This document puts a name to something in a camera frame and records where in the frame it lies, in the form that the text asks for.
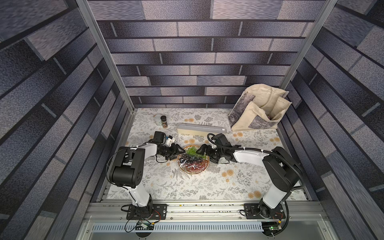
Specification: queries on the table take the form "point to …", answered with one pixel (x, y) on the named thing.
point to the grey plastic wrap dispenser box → (198, 130)
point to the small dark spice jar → (164, 122)
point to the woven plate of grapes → (192, 162)
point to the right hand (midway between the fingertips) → (199, 154)
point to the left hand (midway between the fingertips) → (183, 152)
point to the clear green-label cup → (157, 119)
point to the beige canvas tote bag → (260, 107)
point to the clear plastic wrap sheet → (191, 162)
